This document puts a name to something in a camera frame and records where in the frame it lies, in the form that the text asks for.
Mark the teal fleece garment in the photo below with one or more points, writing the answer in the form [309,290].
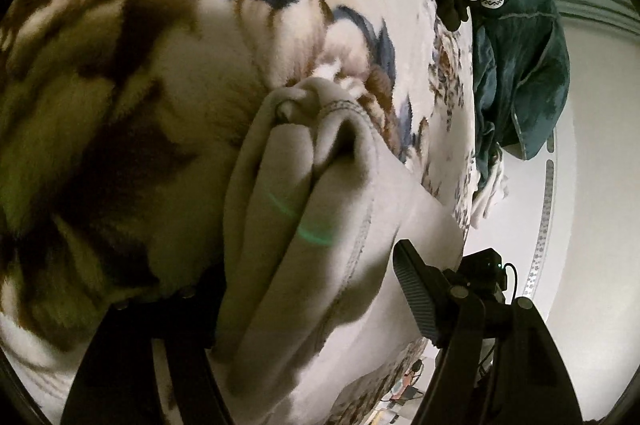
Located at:
[525,55]

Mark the floral fleece blanket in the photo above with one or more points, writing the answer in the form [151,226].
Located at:
[150,80]

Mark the beige fleece garment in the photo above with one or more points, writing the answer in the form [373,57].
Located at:
[310,285]

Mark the white crumpled cloth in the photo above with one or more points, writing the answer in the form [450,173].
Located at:
[492,185]

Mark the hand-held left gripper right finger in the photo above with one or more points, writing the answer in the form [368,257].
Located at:
[413,295]

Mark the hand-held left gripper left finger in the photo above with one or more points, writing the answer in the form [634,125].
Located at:
[150,335]

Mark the white perforated strip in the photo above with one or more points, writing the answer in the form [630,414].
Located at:
[545,205]

